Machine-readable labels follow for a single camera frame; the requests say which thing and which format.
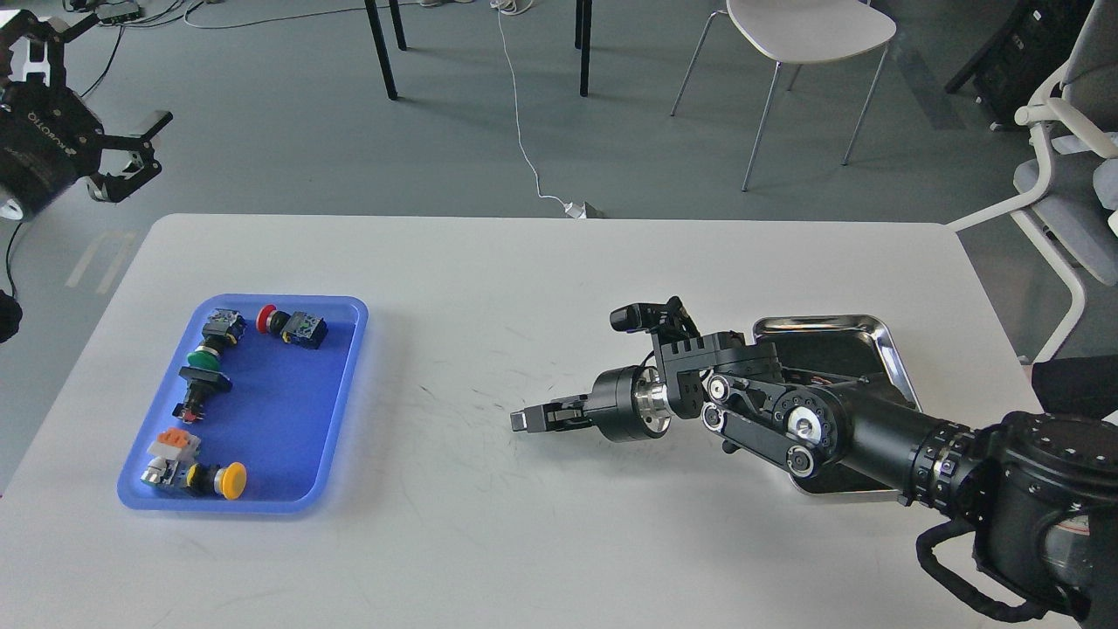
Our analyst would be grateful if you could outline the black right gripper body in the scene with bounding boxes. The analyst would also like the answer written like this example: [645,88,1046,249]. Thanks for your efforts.
[582,365,673,444]

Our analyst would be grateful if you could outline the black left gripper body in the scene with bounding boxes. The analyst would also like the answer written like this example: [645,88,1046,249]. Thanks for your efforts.
[1,82,104,220]

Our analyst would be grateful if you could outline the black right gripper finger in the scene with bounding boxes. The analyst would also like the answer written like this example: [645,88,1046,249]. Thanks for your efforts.
[511,395,590,433]

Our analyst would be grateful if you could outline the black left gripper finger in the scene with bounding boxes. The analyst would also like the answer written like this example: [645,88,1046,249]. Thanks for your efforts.
[86,109,173,204]
[1,10,100,88]

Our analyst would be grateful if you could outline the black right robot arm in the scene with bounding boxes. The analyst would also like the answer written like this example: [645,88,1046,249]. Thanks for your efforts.
[510,297,1117,628]

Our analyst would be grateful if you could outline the shiny metal tray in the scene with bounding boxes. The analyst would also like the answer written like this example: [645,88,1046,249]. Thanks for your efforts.
[751,314,922,504]

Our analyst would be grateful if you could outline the white power adapter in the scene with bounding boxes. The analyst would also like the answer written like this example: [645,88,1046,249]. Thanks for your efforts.
[563,202,604,219]

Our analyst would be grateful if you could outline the orange grey contact block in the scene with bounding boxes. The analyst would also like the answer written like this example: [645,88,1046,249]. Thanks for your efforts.
[148,427,201,463]

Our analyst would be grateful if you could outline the blue plastic tray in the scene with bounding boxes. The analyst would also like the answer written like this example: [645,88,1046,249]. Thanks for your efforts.
[117,294,369,515]

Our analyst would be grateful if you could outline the black table legs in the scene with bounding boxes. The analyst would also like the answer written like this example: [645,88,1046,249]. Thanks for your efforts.
[363,0,594,101]

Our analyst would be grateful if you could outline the white chair with metal legs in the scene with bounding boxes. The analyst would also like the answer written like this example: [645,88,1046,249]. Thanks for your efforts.
[670,1,897,192]

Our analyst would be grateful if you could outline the grey office chair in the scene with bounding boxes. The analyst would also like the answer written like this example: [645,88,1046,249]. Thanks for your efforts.
[948,1,1117,362]

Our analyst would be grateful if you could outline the black cabinet in corner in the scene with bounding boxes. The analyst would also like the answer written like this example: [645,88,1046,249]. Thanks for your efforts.
[945,1,1095,130]

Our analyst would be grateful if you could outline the black cable on floor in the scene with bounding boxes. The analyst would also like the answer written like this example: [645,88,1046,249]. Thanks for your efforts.
[0,0,368,298]

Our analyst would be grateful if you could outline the green push button switch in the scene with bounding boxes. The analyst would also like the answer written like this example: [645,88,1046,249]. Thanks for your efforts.
[184,309,246,371]

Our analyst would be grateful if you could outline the white cable on floor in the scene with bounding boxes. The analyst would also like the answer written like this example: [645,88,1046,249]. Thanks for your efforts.
[489,0,577,211]

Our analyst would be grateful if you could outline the red push button switch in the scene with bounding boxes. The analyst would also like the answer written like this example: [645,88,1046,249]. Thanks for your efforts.
[255,304,328,349]

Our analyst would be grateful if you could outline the yellow push button switch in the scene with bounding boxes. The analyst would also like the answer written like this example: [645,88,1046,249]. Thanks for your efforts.
[140,458,247,501]

